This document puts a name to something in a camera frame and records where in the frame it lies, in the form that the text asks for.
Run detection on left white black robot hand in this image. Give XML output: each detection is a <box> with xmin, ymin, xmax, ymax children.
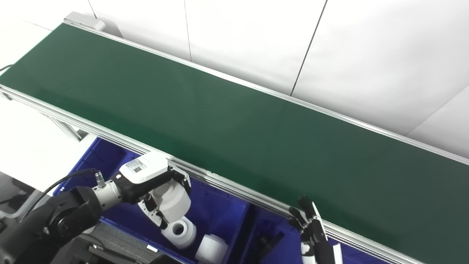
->
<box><xmin>111</xmin><ymin>152</ymin><xmax>192</xmax><ymax>230</ymax></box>

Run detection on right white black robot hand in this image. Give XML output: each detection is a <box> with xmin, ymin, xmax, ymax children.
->
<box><xmin>288</xmin><ymin>195</ymin><xmax>343</xmax><ymax>264</ymax></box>

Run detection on white faceted plastic part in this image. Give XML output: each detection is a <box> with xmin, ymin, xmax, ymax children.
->
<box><xmin>152</xmin><ymin>179</ymin><xmax>192</xmax><ymax>224</ymax></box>

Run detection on blue bin with black parts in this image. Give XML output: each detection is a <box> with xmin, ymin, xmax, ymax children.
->
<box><xmin>237</xmin><ymin>205</ymin><xmax>393</xmax><ymax>264</ymax></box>

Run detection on long black plastic part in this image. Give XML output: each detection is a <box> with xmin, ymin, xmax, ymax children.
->
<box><xmin>252</xmin><ymin>231</ymin><xmax>285</xmax><ymax>264</ymax></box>

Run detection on white part with hole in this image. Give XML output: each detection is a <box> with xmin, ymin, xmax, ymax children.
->
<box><xmin>161</xmin><ymin>216</ymin><xmax>197</xmax><ymax>250</ymax></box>

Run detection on blue bin with white parts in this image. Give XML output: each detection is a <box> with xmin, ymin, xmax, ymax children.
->
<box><xmin>53</xmin><ymin>137</ymin><xmax>254</xmax><ymax>264</ymax></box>

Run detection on aluminium conveyor leg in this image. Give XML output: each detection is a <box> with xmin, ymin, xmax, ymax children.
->
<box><xmin>45</xmin><ymin>114</ymin><xmax>84</xmax><ymax>142</ymax></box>

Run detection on white cylinder part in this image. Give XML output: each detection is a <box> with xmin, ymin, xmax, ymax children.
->
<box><xmin>195</xmin><ymin>233</ymin><xmax>229</xmax><ymax>264</ymax></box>

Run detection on grey conveyor motor box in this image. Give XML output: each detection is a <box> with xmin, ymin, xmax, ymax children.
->
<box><xmin>64</xmin><ymin>11</ymin><xmax>107</xmax><ymax>32</ymax></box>

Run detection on dark robot torso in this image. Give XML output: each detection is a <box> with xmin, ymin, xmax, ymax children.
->
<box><xmin>75</xmin><ymin>221</ymin><xmax>184</xmax><ymax>264</ymax></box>

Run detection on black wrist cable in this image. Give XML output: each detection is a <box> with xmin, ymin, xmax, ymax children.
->
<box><xmin>21</xmin><ymin>168</ymin><xmax>98</xmax><ymax>221</ymax></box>

